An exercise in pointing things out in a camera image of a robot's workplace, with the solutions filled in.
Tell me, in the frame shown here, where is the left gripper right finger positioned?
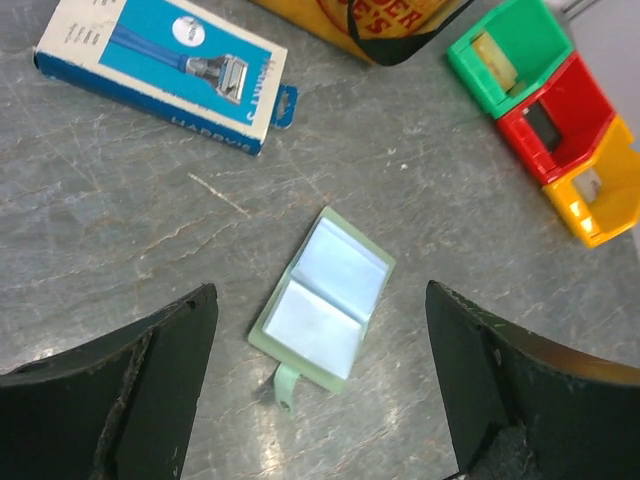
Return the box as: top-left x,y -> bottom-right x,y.
425,280 -> 639,479

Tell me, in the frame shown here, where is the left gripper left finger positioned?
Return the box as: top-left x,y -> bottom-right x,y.
1,283 -> 218,479

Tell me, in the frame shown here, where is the green card holder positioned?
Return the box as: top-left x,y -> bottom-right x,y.
248,207 -> 395,416

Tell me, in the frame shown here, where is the gold credit card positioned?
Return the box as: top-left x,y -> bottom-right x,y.
471,32 -> 517,92

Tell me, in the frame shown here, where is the black credit card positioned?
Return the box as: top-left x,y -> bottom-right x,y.
523,101 -> 562,153

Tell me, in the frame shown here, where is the silver card in yellow bin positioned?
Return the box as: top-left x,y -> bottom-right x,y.
572,168 -> 603,204

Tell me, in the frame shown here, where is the yellow plastic bin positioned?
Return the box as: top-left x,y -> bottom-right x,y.
542,115 -> 639,248

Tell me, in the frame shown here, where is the red plastic bin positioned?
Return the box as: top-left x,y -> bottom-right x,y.
497,52 -> 616,186

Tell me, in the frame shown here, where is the blue white product box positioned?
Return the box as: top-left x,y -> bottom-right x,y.
34,0 -> 298,155

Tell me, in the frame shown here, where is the green plastic bin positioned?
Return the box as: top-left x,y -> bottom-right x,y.
447,0 -> 574,119

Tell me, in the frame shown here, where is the brown tote bag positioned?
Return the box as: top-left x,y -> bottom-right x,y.
254,0 -> 471,66

